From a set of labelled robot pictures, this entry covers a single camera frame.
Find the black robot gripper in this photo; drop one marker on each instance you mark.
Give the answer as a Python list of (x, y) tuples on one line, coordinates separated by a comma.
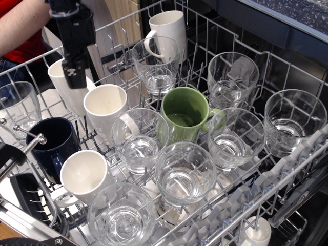
[(77, 31)]

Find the white ceramic mug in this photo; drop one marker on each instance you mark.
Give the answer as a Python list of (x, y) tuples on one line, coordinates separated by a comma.
[(103, 105)]

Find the white mug back left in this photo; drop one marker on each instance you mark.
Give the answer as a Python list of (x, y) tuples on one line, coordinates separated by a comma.
[(73, 98)]

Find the clear glass far left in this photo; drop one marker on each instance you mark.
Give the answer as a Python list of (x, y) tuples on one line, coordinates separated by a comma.
[(19, 106)]

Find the clear glass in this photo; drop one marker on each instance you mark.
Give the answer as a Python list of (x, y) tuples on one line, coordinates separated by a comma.
[(185, 173), (291, 117), (19, 106), (157, 61), (139, 135), (122, 214), (231, 78), (235, 137)]

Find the person in red shirt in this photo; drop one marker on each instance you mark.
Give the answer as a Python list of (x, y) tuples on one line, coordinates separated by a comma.
[(21, 31)]

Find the dark blue mug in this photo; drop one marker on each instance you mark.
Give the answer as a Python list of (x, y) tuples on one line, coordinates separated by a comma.
[(61, 143)]

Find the clear glass back centre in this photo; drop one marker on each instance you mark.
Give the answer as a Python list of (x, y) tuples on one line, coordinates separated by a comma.
[(157, 61)]

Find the white mug top back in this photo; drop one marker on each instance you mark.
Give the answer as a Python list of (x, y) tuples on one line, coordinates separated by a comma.
[(170, 24)]

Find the white mug front left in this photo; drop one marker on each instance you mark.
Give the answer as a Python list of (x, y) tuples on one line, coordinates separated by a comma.
[(83, 175)]

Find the black clamp with metal screw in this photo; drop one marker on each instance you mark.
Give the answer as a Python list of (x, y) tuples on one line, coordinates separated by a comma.
[(12, 156)]

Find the green ceramic mug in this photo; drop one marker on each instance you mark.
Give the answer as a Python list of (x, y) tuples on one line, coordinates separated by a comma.
[(186, 111)]

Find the black ribbed plastic part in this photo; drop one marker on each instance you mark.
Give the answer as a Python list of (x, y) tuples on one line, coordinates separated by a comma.
[(26, 190)]

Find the clear glass front centre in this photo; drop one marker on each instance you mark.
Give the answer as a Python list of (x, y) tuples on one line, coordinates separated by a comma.
[(185, 173)]

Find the clear glass front left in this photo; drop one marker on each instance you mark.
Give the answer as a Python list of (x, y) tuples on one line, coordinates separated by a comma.
[(122, 214)]

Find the clear glass back right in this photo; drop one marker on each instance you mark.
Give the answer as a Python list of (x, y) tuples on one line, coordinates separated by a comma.
[(231, 78)]

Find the clear glass centre right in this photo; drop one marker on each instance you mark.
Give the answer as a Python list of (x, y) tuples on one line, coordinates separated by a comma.
[(235, 137)]

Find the white mug lying underneath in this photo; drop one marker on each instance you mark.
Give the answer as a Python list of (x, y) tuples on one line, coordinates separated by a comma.
[(171, 216)]

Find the grey plastic tine holder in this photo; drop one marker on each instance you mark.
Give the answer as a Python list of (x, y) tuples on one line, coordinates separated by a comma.
[(273, 188)]

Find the clear glass far right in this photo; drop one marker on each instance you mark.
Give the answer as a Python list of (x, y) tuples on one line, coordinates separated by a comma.
[(291, 117)]

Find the metal wire dishwasher rack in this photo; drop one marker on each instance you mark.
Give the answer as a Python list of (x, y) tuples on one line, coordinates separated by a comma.
[(210, 30)]

